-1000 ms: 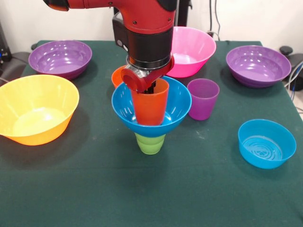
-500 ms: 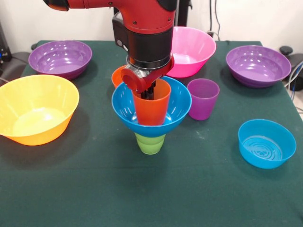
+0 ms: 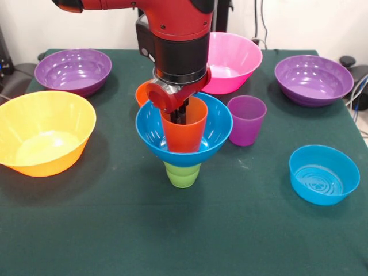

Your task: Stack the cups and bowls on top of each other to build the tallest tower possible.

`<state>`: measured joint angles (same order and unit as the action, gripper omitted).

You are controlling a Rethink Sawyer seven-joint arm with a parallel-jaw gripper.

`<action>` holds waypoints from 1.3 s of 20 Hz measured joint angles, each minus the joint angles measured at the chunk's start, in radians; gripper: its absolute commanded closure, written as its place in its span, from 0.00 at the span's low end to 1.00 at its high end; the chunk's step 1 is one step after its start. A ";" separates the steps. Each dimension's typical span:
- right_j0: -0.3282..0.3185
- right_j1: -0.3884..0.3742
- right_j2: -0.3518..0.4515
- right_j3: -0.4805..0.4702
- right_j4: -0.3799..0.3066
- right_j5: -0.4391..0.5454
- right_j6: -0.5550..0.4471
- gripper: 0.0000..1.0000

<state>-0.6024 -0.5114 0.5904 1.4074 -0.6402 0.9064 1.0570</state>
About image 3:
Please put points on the pink plastic bowl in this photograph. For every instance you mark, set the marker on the pink plastic bowl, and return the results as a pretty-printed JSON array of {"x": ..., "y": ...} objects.
[{"x": 235, "y": 63}]

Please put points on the orange plastic cup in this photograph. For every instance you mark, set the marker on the orange plastic cup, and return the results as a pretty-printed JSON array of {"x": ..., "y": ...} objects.
[{"x": 185, "y": 138}]

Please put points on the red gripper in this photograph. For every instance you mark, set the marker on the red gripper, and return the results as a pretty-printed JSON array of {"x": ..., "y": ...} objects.
[{"x": 159, "y": 96}]

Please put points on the low blue plastic bowl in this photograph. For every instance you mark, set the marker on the low blue plastic bowl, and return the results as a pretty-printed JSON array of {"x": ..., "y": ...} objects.
[{"x": 316, "y": 194}]

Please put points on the purple plastic bowl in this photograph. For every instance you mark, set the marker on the purple plastic bowl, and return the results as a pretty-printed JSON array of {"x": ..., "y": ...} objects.
[
  {"x": 72, "y": 84},
  {"x": 313, "y": 87}
]

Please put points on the dark green table cloth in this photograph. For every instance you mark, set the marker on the dark green table cloth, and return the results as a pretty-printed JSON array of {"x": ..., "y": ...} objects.
[{"x": 184, "y": 230}]

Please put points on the deep blue plastic bowl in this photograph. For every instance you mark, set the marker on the deep blue plastic bowl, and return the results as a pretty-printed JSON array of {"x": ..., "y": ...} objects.
[{"x": 215, "y": 135}]

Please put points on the purple plastic cup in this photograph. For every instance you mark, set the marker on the purple plastic cup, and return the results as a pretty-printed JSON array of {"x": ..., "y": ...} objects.
[{"x": 248, "y": 132}]

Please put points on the black round knob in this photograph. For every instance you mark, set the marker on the black round knob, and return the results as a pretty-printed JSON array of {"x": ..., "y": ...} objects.
[{"x": 347, "y": 61}]

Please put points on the black device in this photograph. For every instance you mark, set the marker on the black device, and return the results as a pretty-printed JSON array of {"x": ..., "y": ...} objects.
[{"x": 5, "y": 66}]

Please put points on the green plastic cup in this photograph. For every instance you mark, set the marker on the green plastic cup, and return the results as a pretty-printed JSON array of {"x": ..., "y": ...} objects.
[{"x": 181, "y": 179}]

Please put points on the yellow plastic bowl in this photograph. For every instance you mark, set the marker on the yellow plastic bowl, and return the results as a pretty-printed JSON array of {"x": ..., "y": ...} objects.
[{"x": 43, "y": 149}]

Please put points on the orange plastic bowl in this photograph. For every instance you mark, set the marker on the orange plastic bowl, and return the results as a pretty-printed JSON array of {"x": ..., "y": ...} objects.
[{"x": 141, "y": 96}]

